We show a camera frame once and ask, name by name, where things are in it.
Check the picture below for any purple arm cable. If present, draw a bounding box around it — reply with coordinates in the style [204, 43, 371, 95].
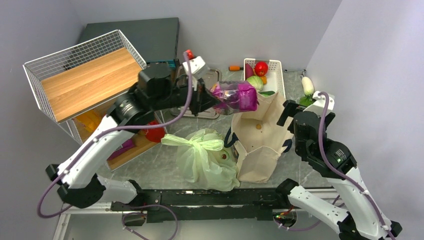
[36, 51, 195, 240]
[272, 91, 398, 240]

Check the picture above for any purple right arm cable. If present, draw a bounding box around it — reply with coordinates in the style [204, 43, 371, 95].
[272, 91, 398, 240]

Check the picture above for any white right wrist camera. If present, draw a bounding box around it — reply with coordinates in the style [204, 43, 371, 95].
[304, 91, 335, 117]

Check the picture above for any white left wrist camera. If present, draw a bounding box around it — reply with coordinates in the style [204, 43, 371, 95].
[182, 49, 210, 81]

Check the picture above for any dark green cucumber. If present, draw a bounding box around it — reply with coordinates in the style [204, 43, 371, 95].
[259, 91, 275, 97]

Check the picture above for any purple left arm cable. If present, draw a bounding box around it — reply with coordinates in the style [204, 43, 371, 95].
[36, 51, 195, 240]

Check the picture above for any top wooden shelf board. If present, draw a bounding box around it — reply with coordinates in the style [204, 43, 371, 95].
[41, 47, 142, 123]

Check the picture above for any white plastic basket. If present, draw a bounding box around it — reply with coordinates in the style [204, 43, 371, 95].
[243, 58, 286, 97]

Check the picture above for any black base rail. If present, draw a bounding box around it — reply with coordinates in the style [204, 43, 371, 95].
[110, 178, 298, 223]

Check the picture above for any purple sweet potato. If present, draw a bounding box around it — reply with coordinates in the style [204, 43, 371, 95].
[244, 63, 254, 80]

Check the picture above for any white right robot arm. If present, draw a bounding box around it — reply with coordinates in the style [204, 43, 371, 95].
[275, 100, 403, 240]

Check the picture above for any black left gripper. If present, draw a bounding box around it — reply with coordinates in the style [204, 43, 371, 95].
[151, 74, 221, 116]

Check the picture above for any white wire shelf rack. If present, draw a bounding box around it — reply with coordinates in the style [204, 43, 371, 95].
[22, 29, 167, 171]

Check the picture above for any metal tray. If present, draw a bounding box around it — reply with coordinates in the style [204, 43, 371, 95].
[170, 64, 222, 120]

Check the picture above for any white radish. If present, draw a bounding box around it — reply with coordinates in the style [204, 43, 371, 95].
[301, 76, 315, 96]

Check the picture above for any green avocado plastic bag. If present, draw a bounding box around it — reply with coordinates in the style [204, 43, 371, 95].
[161, 128, 240, 192]

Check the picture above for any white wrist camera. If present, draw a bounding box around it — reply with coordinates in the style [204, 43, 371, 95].
[304, 91, 335, 117]
[182, 49, 210, 81]

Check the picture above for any red apple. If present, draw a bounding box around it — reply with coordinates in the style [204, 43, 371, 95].
[254, 61, 269, 77]

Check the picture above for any green leafy vegetable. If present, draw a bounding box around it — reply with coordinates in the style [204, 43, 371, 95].
[299, 94, 315, 107]

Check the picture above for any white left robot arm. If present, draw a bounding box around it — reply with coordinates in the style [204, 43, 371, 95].
[46, 59, 218, 210]

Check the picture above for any green cabbage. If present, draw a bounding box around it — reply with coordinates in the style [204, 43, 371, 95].
[246, 75, 264, 92]

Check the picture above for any beige canvas tote bag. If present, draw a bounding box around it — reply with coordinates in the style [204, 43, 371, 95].
[224, 92, 293, 184]

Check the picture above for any purple grape snack bag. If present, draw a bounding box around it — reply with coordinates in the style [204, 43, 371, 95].
[107, 138, 136, 161]

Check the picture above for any red snack bag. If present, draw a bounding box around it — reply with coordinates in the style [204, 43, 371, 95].
[142, 127, 166, 143]

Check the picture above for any yellow snack bag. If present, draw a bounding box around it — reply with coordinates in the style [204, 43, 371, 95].
[75, 109, 102, 133]

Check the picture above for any orange small pepper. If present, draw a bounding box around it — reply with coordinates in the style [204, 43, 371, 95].
[259, 76, 268, 85]

